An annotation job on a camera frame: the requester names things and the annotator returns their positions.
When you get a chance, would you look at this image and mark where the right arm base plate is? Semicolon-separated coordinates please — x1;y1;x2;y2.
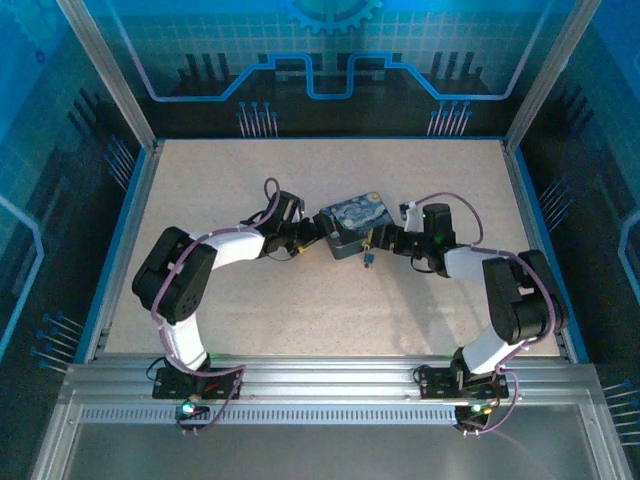
417;367;511;401

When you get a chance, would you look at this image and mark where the left base led connector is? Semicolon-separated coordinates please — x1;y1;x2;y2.
177;399;211;419

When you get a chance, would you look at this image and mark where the base led connector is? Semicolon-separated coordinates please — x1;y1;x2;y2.
177;399;211;419
457;402;494;419

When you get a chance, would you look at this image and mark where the right base led connector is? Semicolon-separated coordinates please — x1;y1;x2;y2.
457;402;494;419

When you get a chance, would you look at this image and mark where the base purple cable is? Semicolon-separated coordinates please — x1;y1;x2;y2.
174;364;247;436
457;367;521;439

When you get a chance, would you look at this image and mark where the grey metal front panel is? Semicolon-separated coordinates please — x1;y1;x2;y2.
29;394;634;480

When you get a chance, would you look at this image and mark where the starry night tin box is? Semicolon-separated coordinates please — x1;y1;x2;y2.
318;191;387;261

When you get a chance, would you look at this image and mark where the aluminium side rail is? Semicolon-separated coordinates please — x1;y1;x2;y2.
84;142;164;364
501;139;589;364

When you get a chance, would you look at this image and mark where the slotted cable duct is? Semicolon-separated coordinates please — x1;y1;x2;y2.
79;405;464;427

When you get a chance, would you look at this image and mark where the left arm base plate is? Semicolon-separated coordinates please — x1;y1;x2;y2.
152;367;245;401

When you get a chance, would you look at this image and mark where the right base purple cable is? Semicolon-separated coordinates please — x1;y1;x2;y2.
457;367;521;439

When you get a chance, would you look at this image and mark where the aluminium front beam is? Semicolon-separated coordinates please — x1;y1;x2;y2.
59;353;604;401

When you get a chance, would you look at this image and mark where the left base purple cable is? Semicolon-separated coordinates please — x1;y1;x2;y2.
174;364;247;436

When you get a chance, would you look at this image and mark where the aluminium frame post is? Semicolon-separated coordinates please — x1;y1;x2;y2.
501;0;604;151
55;0;162;151

